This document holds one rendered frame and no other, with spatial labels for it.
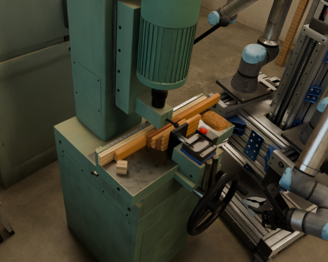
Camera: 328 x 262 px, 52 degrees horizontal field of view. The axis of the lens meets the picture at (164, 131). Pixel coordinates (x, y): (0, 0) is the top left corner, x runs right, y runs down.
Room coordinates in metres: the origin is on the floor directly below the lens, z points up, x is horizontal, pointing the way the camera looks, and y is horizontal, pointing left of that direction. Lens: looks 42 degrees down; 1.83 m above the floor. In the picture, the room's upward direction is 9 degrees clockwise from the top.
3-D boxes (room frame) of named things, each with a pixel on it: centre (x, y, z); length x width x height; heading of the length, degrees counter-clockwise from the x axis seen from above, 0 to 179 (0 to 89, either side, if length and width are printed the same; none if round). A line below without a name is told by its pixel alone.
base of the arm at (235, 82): (1.62, -0.41, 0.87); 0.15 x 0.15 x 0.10
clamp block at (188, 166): (0.91, -0.14, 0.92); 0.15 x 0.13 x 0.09; 141
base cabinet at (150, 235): (1.07, 0.13, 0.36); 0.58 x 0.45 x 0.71; 51
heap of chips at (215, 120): (1.17, -0.22, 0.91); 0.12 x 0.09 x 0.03; 51
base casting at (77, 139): (1.07, 0.13, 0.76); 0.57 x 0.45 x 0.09; 51
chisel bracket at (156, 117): (1.01, 0.05, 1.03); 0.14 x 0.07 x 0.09; 51
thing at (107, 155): (1.04, 0.02, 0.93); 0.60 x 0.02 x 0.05; 141
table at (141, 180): (0.96, -0.07, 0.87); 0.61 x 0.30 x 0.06; 141
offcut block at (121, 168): (0.80, 0.13, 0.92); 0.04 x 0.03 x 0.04; 94
